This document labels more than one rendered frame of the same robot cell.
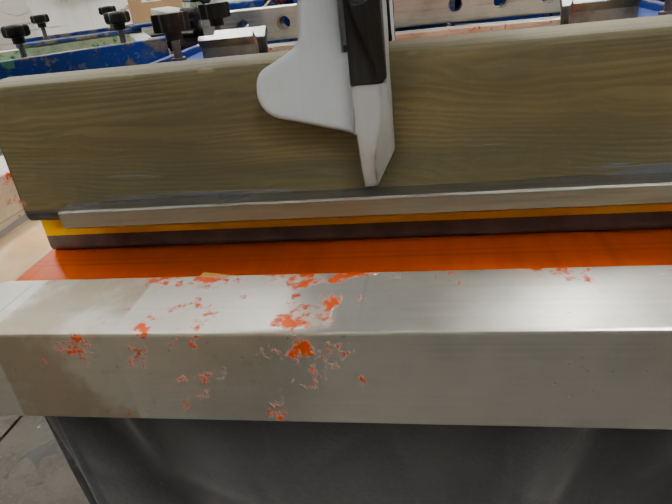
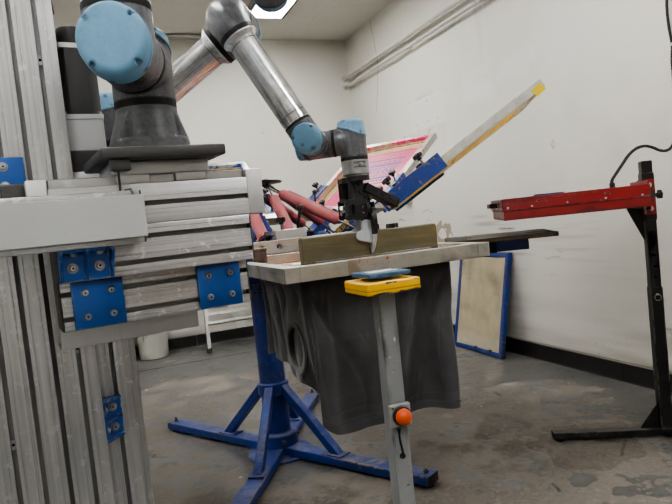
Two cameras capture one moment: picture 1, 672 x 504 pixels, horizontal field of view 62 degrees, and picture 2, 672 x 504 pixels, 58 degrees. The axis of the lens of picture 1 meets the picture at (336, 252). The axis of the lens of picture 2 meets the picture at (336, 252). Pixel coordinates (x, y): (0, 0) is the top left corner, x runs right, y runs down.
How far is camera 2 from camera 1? 145 cm
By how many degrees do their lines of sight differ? 39
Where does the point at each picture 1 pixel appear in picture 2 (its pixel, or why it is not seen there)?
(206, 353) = (376, 260)
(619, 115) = (406, 239)
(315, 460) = (368, 313)
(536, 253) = not seen: hidden behind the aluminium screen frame
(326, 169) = (363, 251)
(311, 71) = (364, 233)
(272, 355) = (383, 259)
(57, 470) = not seen: outside the picture
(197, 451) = (341, 318)
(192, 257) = not seen: hidden behind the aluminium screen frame
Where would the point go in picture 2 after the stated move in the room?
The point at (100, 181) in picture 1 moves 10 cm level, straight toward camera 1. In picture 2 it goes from (321, 256) to (353, 254)
